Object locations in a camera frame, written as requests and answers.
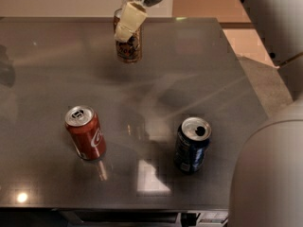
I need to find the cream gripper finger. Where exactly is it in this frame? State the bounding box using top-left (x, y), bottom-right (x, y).
top-left (115, 1), bottom-right (147, 43)

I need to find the orange soda can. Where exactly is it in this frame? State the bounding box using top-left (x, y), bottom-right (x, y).
top-left (113, 8), bottom-right (143, 64)

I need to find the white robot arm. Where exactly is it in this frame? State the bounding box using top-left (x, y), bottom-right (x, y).
top-left (228, 0), bottom-right (303, 227)

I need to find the red cola can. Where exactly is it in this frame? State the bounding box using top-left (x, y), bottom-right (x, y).
top-left (65, 105), bottom-right (106, 161)

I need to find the blue soda can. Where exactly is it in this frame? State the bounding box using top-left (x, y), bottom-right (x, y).
top-left (173, 117), bottom-right (212, 174)

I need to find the device under table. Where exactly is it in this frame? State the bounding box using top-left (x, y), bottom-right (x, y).
top-left (196, 211), bottom-right (228, 227)

